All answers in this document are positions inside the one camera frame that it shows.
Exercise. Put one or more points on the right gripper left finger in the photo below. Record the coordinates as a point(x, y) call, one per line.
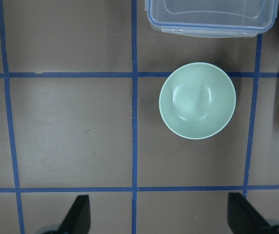
point(78, 218)

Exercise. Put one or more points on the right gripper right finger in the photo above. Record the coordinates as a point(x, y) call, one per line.
point(243, 218)

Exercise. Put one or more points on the green bowl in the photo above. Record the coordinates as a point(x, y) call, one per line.
point(197, 101)

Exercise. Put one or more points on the clear plastic food container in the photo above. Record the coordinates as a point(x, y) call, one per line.
point(212, 18)

